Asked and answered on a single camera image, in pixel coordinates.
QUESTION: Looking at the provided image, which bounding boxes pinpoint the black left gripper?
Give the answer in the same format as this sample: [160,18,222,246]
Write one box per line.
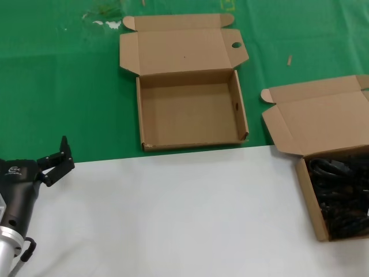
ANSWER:
[0,134,76,234]

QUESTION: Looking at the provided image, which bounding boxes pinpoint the cardboard box with round hole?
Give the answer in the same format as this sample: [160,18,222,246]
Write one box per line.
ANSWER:
[119,13,250,152]

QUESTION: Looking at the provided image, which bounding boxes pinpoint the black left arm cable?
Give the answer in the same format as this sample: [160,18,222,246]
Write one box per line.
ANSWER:
[8,236,37,277]

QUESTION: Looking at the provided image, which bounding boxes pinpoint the green table cloth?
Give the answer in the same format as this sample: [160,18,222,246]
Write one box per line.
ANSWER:
[0,0,369,164]

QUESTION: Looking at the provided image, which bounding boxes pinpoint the pile of black cables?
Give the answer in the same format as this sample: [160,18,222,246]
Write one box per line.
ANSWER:
[305,154,369,240]

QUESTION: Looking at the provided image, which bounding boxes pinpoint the open brown cardboard box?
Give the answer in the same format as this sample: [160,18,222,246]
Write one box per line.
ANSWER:
[261,74,369,242]

